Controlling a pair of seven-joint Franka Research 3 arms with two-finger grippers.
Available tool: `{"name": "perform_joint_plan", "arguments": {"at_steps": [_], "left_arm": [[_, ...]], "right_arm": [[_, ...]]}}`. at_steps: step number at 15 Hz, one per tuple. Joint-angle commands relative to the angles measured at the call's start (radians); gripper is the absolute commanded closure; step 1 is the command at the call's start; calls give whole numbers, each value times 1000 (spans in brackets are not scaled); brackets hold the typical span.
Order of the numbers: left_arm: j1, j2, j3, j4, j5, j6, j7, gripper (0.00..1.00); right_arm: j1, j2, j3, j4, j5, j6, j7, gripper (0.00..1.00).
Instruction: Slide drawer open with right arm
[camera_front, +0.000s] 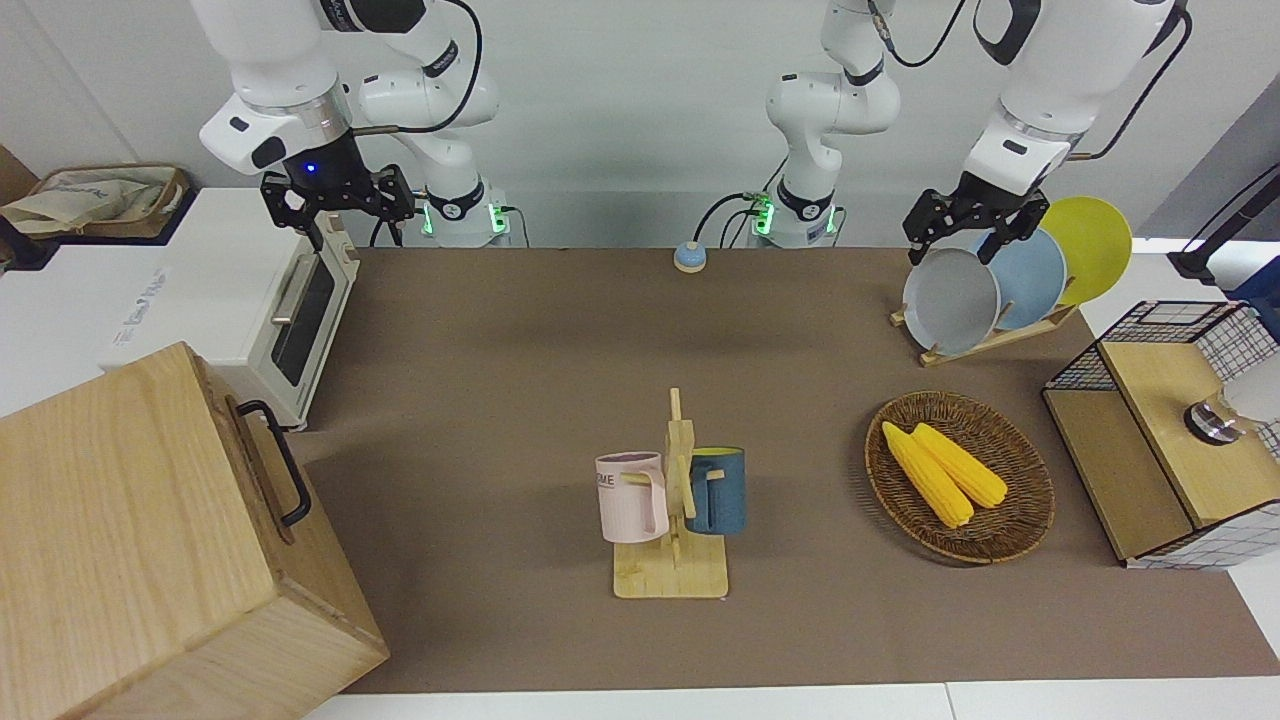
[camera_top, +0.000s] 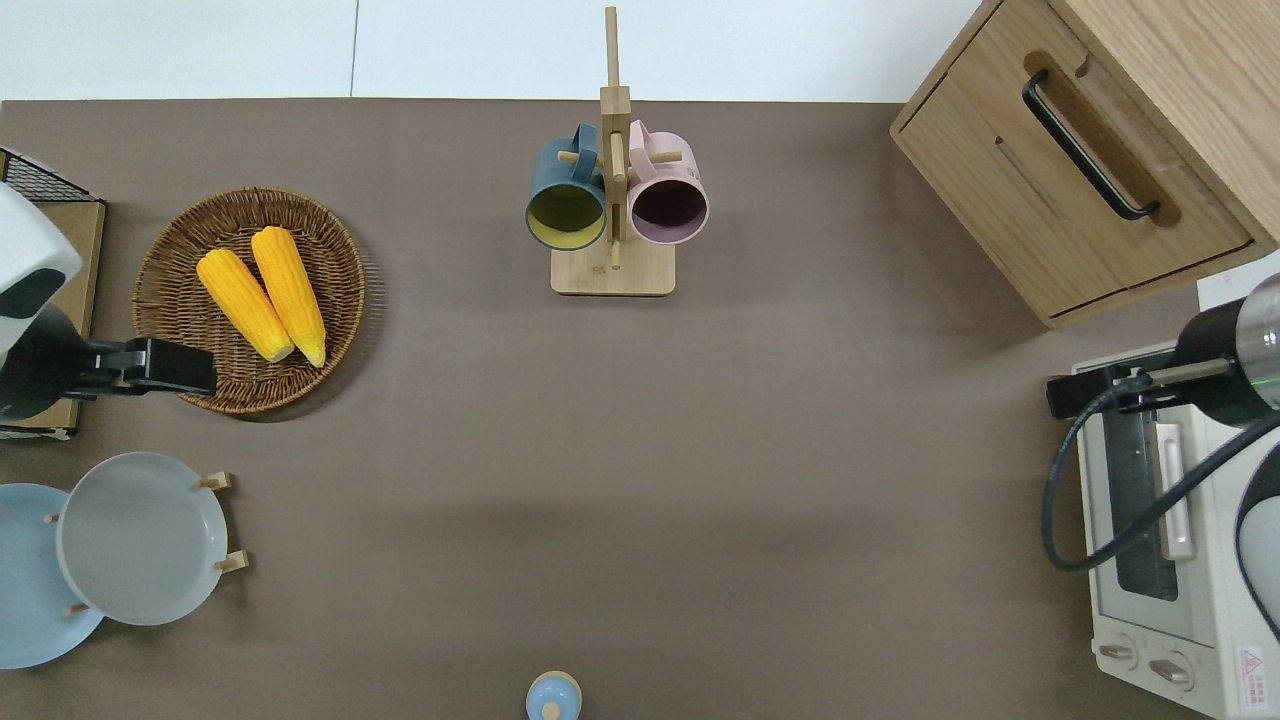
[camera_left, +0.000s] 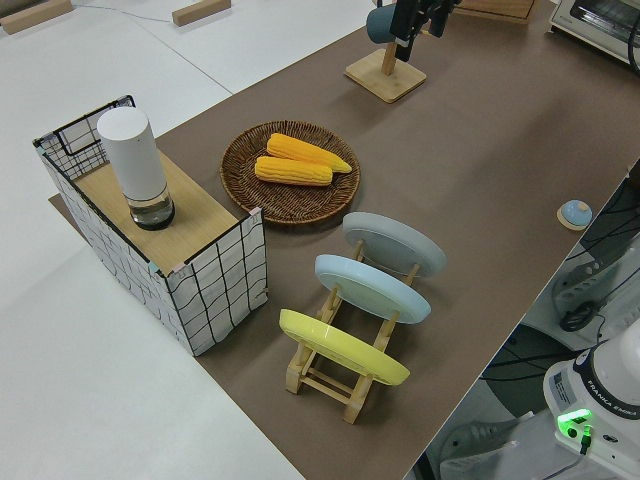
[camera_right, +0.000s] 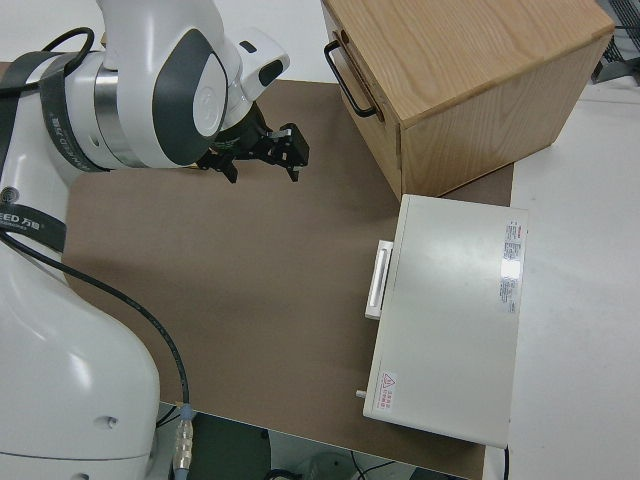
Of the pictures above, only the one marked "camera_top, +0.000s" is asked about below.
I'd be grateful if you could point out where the dark teal mug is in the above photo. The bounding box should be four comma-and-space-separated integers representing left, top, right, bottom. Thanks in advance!
526, 122, 609, 251

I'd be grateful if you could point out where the white toaster oven handle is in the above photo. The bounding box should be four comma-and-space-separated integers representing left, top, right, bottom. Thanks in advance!
1155, 422, 1197, 561

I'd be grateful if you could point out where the wooden plate rack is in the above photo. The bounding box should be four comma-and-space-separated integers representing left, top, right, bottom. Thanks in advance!
40, 470, 251, 616

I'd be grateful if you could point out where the pink mug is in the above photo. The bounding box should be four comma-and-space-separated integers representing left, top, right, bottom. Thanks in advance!
626, 120, 710, 246

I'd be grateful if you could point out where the light blue plate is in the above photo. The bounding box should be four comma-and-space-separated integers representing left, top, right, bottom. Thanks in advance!
0, 483, 106, 669

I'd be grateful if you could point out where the white toaster oven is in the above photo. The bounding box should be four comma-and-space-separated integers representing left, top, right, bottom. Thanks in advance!
1072, 340, 1280, 720

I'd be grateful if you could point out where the black wire basket box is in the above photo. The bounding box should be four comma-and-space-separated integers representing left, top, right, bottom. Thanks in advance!
0, 148, 107, 441

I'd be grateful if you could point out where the grey plate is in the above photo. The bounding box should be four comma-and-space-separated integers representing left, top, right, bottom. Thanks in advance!
55, 452, 229, 627

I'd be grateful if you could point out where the wooden drawer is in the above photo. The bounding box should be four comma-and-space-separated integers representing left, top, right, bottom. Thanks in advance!
897, 0, 1256, 319

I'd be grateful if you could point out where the black drawer handle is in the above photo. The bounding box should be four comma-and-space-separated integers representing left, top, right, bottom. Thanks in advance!
1022, 70, 1161, 221

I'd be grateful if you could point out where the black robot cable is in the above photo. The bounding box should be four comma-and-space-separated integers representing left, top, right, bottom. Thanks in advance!
1040, 385, 1280, 573

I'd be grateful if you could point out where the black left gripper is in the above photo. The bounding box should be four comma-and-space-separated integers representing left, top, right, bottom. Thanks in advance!
65, 338, 217, 403

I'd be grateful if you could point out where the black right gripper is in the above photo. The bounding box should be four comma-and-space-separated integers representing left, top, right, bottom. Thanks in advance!
1047, 366, 1153, 419

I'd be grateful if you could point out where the wooden mug tree stand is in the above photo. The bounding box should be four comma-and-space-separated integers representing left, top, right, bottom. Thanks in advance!
550, 5, 677, 297

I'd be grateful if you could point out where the brown table mat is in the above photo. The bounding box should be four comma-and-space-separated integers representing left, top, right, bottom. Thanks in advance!
0, 98, 1280, 720

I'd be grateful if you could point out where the round brown wicker basket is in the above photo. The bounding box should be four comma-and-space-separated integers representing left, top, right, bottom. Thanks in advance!
132, 186, 368, 416

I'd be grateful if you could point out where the light wooden cabinet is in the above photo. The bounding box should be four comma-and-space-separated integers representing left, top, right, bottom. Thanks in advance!
890, 0, 1280, 329

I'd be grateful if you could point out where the yellow corn cob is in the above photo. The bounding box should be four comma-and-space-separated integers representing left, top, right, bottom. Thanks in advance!
250, 226, 327, 368
196, 248, 296, 363

